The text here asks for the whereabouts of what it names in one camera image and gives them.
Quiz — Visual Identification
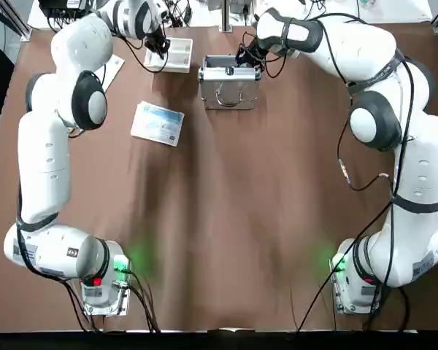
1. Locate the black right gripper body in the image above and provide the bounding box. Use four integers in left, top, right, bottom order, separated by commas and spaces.
242, 38, 269, 61

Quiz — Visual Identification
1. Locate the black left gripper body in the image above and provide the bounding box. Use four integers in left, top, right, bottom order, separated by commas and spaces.
145, 28, 169, 50

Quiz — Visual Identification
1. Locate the white partition tray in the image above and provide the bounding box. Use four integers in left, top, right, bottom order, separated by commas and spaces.
145, 36, 193, 74

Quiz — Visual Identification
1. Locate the silver aluminium first-aid case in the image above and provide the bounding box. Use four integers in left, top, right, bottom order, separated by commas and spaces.
198, 55, 262, 111

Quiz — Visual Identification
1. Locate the blue white mask packet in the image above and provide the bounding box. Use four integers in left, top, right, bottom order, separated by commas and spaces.
91, 54, 126, 92
130, 101, 185, 148

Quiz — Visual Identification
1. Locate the aluminium post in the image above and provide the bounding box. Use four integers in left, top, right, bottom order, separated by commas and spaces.
220, 0, 231, 32

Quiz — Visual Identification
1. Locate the black network switch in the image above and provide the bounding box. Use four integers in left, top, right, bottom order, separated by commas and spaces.
38, 0, 92, 15

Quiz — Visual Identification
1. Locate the loose cable silver connector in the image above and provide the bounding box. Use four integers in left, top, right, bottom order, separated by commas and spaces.
337, 156, 388, 193

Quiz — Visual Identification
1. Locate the aluminium frame profile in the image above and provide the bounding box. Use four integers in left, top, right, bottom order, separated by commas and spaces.
0, 0, 32, 41

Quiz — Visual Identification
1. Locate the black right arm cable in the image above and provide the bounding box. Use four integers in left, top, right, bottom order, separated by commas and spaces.
295, 14, 415, 333

